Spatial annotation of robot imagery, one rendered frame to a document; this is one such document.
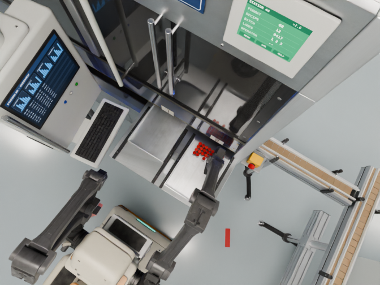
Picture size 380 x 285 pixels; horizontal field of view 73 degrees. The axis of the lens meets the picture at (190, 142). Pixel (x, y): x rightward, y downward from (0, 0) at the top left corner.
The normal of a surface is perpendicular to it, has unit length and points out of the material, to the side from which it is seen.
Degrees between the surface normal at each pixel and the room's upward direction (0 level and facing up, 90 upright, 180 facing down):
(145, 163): 0
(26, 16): 0
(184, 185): 0
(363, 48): 90
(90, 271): 48
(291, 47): 90
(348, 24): 90
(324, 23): 90
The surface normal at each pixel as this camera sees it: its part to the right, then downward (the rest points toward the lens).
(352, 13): -0.52, 0.82
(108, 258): 0.40, -0.73
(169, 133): 0.05, -0.25
